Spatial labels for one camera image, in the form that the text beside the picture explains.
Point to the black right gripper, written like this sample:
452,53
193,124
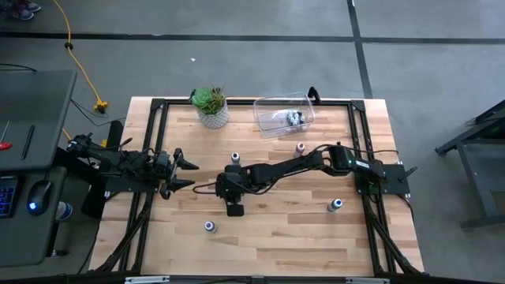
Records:
233,183

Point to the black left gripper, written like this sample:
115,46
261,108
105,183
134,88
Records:
172,173

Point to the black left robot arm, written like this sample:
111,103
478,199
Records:
118,161

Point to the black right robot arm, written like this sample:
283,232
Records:
288,167

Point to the large black food coloring bottle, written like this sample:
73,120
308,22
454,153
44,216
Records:
235,158

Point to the large red food coloring bottle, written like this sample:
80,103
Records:
300,149

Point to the large blue food coloring bottle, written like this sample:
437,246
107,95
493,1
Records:
335,204

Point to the clear plastic bin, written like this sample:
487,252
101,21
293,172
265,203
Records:
272,118

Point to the succulent in white patterned pot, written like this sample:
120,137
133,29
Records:
211,102

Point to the black hook-shaped clamp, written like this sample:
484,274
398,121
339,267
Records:
313,94

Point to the white and blue bottle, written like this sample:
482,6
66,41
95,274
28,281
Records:
64,211

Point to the black computer mouse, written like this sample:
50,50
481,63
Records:
39,197

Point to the black pen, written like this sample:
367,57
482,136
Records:
27,143

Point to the dark grey desk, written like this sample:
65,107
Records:
35,102

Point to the black keyboard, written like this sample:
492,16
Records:
8,197

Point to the person's shoe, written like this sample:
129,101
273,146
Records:
33,6
21,15

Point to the black metal table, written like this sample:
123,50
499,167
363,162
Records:
473,169

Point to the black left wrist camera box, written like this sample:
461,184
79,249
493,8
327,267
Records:
161,161

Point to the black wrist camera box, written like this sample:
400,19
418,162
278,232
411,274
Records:
235,210
161,161

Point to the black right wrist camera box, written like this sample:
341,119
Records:
235,210

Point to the black aluminium table frame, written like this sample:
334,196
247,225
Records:
177,102

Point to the silver aluminium bracket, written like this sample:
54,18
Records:
146,280
367,281

